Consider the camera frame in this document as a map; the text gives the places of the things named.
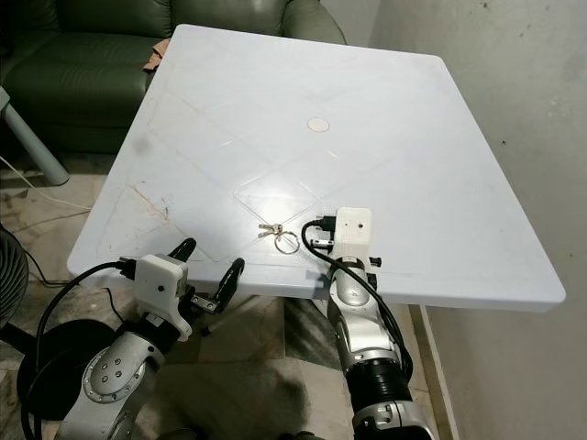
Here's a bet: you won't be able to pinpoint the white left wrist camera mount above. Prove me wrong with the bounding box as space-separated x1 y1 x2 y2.
133 254 192 322

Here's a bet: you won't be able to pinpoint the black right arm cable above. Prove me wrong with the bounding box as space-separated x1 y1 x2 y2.
301 218 414 377

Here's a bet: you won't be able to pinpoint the dark green leather sofa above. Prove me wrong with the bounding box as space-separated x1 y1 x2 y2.
0 0 348 155

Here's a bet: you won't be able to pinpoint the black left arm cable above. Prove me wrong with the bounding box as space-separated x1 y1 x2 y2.
23 261 138 440

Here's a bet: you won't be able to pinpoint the thin white floor cable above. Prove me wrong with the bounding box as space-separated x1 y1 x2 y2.
0 156 97 210

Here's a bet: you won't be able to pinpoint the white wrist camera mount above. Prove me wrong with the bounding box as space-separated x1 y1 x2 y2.
330 207 374 262
133 254 192 322

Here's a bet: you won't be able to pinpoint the white plastic square table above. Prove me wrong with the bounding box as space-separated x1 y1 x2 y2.
66 25 566 314

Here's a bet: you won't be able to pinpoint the keys on silver ring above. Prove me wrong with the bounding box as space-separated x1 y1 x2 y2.
258 222 300 255

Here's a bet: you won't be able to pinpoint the crumpled orange cloth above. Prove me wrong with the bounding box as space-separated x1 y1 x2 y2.
144 38 171 74

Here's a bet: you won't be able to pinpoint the black standing fan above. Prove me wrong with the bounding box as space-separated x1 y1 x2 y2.
0 227 129 409

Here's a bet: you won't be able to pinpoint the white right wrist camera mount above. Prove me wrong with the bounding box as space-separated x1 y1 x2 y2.
330 207 374 262

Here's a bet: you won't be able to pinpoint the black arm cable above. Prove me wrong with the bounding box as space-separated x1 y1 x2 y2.
23 261 138 440
301 218 414 377

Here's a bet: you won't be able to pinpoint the small grey side table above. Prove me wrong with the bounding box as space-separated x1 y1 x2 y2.
0 89 70 186

